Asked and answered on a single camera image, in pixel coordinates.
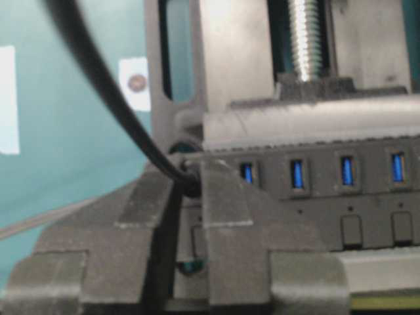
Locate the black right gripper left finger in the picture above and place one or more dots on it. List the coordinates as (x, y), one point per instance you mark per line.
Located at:
(112, 256)

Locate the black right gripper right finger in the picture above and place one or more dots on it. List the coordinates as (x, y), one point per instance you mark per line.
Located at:
(263, 258)

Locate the black multi-port USB hub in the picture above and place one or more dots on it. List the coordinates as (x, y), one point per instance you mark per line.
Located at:
(363, 196)

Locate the blue tape strip bottom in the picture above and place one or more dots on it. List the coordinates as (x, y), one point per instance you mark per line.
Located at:
(10, 144)

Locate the white sticker with red dot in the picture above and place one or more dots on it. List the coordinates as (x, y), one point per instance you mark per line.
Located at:
(134, 82)

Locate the black bench vise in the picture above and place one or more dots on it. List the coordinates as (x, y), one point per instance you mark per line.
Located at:
(222, 77)

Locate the silver vise screw with crank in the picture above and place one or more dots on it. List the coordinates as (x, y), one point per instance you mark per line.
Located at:
(306, 42)

